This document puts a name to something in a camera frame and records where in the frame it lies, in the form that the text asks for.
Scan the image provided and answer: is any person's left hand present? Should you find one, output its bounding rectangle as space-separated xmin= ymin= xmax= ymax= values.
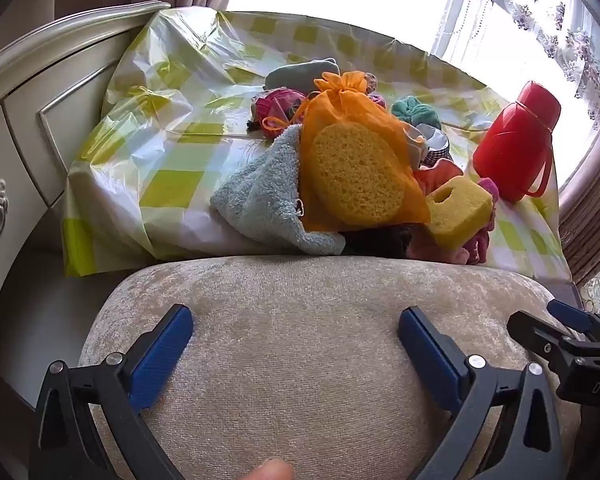
xmin=240 ymin=459 xmax=296 ymax=480

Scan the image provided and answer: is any grey sock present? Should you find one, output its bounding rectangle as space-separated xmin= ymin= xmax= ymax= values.
xmin=264 ymin=58 xmax=341 ymax=92

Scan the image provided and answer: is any dark brown fuzzy cloth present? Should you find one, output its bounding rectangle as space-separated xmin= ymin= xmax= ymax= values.
xmin=342 ymin=227 xmax=411 ymax=258

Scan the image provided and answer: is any light blue towel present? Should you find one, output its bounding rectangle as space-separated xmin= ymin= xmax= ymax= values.
xmin=210 ymin=125 xmax=348 ymax=256

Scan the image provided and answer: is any orange organza bag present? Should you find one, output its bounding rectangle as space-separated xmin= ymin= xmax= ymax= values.
xmin=262 ymin=71 xmax=431 ymax=233

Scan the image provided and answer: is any green checked plastic tablecloth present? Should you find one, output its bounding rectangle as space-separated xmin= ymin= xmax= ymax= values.
xmin=61 ymin=7 xmax=573 ymax=283

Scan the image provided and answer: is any dark pink scrunchie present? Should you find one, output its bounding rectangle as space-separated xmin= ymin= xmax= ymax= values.
xmin=251 ymin=88 xmax=306 ymax=138

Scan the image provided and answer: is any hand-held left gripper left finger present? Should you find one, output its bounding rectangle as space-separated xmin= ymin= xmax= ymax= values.
xmin=28 ymin=304 xmax=195 ymax=480

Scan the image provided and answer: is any black white gingham cloth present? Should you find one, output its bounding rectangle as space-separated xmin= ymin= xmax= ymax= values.
xmin=420 ymin=127 xmax=453 ymax=168

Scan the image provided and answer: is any teal scrunchie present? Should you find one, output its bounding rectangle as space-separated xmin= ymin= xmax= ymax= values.
xmin=391 ymin=95 xmax=443 ymax=131

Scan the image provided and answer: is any round yellow sponge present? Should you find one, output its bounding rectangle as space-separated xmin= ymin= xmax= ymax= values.
xmin=310 ymin=121 xmax=407 ymax=226

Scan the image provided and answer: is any red thermos flask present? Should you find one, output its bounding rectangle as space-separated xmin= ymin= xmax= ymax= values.
xmin=472 ymin=80 xmax=562 ymax=204

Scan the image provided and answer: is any bright pink fuzzy cloth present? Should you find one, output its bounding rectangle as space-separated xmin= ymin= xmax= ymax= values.
xmin=460 ymin=177 xmax=501 ymax=266

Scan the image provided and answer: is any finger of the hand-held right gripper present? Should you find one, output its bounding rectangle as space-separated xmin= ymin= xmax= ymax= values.
xmin=547 ymin=299 xmax=600 ymax=346
xmin=507 ymin=310 xmax=581 ymax=361

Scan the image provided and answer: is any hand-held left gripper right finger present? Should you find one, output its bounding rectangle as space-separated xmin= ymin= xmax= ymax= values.
xmin=397 ymin=306 xmax=566 ymax=480

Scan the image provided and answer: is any yellow sponge block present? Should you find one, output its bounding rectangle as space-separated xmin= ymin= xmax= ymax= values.
xmin=425 ymin=176 xmax=495 ymax=251

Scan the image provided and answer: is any beige upholstered stool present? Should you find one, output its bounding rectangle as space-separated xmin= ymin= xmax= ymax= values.
xmin=77 ymin=255 xmax=581 ymax=480

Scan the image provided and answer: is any white carved dresser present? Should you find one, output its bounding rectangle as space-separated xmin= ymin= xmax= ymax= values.
xmin=0 ymin=2 xmax=171 ymax=411

